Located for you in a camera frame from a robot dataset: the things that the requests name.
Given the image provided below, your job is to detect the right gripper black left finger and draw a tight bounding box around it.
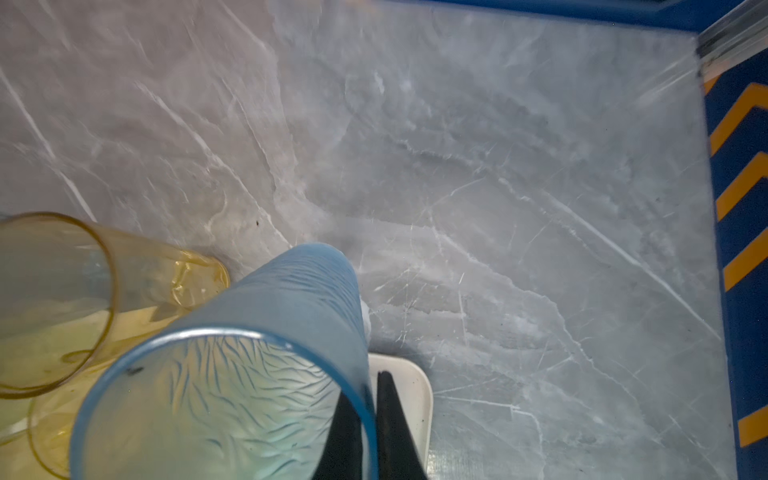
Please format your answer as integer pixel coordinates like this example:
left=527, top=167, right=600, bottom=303
left=312, top=393, right=363, bottom=480

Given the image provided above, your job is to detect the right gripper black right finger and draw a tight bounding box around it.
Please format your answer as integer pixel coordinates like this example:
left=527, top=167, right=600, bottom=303
left=376, top=371, right=428, bottom=480

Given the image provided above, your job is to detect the tall blue glass back row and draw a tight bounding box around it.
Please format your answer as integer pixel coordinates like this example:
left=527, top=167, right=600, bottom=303
left=69, top=243, right=378, bottom=479

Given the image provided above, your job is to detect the short yellow glass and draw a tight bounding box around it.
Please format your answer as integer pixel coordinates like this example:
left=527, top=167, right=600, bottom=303
left=27, top=360, right=114, bottom=479

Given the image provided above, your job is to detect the white rectangular plastic tray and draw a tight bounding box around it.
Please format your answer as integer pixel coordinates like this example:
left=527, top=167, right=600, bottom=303
left=368, top=353, right=434, bottom=471

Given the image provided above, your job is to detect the tall yellow glass back row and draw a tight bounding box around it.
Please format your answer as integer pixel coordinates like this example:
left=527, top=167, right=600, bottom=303
left=1, top=212, right=230, bottom=399

